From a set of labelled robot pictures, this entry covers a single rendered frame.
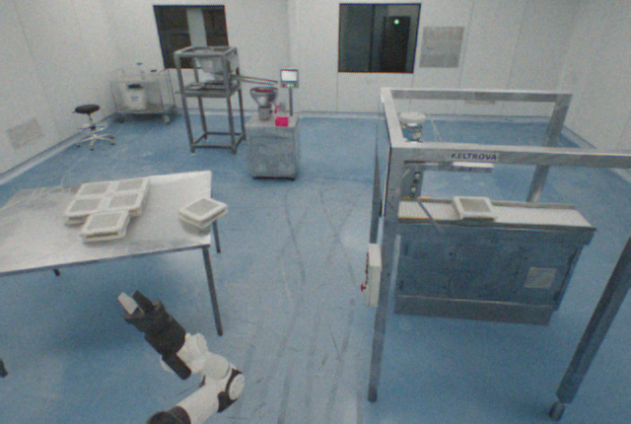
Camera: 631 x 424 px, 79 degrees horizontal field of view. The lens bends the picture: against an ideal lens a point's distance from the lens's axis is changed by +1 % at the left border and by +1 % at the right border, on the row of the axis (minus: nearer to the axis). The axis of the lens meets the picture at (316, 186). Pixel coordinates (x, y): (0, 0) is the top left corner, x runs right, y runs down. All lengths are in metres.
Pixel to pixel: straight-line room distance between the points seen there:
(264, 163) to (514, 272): 3.19
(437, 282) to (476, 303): 0.35
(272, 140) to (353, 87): 2.99
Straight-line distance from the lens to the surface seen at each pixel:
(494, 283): 3.13
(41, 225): 3.23
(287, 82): 5.00
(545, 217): 3.02
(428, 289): 3.08
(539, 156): 1.78
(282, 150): 4.87
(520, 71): 7.94
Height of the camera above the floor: 2.33
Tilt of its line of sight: 28 degrees down
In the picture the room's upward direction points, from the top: straight up
